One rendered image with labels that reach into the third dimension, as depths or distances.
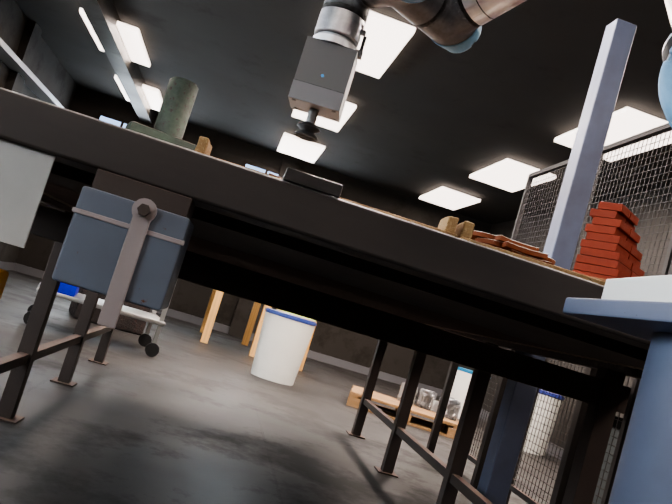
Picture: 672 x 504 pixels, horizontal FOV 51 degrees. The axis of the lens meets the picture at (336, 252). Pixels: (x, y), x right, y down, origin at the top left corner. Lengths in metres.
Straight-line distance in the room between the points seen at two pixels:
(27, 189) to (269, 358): 5.93
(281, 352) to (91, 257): 5.92
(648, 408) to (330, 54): 0.70
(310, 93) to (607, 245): 1.16
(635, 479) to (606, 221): 1.37
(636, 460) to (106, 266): 0.63
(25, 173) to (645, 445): 0.77
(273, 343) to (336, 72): 5.74
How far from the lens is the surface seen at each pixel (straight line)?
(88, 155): 0.93
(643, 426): 0.79
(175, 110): 7.62
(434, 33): 1.20
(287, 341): 6.76
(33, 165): 0.95
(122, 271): 0.89
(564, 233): 3.21
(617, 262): 2.04
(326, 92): 1.13
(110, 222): 0.90
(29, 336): 3.06
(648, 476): 0.78
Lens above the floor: 0.77
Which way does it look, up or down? 5 degrees up
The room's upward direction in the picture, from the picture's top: 17 degrees clockwise
